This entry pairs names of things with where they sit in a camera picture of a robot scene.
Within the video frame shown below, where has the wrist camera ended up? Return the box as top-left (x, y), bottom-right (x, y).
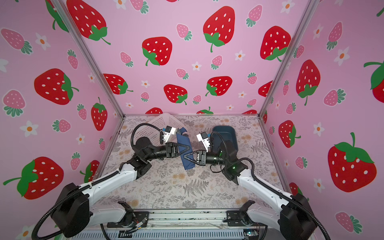
top-left (197, 132), bottom-right (211, 152)
top-left (160, 126), bottom-right (177, 144)

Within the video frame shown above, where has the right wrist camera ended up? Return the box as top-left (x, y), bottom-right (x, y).
top-left (197, 132), bottom-right (211, 152)

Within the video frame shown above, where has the dark blue paper napkin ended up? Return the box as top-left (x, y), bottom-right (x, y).
top-left (176, 128), bottom-right (195, 170)

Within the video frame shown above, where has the black corrugated cable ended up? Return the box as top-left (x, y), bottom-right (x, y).
top-left (209, 131), bottom-right (332, 240)
top-left (31, 122), bottom-right (164, 240)

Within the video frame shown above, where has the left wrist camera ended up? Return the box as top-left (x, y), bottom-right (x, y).
top-left (160, 126), bottom-right (177, 144)

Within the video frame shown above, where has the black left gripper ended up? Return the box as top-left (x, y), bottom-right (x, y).
top-left (144, 144), bottom-right (189, 164)

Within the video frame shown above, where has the teal plastic tray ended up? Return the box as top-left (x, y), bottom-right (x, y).
top-left (213, 126), bottom-right (239, 152)

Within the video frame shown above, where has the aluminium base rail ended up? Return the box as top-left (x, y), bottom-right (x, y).
top-left (73, 206), bottom-right (284, 240)

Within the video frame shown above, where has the black corrugated left cable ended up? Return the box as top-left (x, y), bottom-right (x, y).
top-left (31, 122), bottom-right (164, 240)

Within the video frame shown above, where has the black corrugated right cable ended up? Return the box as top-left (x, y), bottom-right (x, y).
top-left (209, 131), bottom-right (332, 240)

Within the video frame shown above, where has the white perforated plastic basket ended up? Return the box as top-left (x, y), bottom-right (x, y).
top-left (134, 113), bottom-right (187, 146)

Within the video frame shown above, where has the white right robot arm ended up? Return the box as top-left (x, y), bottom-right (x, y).
top-left (183, 141), bottom-right (317, 240)

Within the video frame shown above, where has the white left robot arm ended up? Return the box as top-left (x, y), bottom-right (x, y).
top-left (50, 135), bottom-right (192, 238)

